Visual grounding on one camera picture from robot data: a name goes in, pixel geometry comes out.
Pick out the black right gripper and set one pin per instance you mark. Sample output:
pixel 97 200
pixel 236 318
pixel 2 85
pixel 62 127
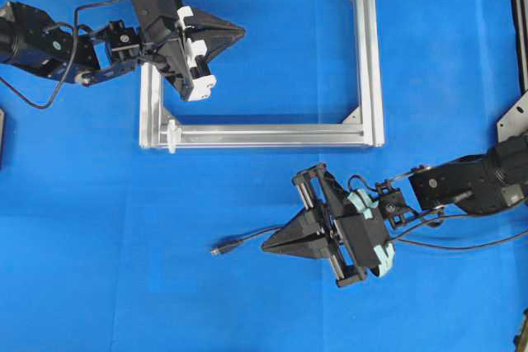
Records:
pixel 311 233

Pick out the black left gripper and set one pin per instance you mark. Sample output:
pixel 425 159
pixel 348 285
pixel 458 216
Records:
pixel 189 57

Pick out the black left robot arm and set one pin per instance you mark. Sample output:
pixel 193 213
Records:
pixel 33 42

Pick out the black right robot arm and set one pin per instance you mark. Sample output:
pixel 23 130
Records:
pixel 479 185

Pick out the dark object left edge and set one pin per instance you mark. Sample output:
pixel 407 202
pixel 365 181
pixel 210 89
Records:
pixel 2 130

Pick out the dark object bottom right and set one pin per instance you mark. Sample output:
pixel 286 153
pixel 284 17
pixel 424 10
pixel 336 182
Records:
pixel 520 340

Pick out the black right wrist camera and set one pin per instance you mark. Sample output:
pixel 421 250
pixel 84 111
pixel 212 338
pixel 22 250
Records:
pixel 363 233

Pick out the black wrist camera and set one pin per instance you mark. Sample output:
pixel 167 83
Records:
pixel 363 233
pixel 158 23

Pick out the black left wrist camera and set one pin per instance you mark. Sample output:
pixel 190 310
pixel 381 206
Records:
pixel 158 23

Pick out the aluminium extrusion frame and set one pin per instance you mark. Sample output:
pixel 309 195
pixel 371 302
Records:
pixel 363 127

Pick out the metal bracket right edge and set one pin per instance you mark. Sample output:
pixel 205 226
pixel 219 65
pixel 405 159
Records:
pixel 514 122

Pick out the black rail top right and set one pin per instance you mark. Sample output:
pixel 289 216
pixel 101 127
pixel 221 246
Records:
pixel 519 14

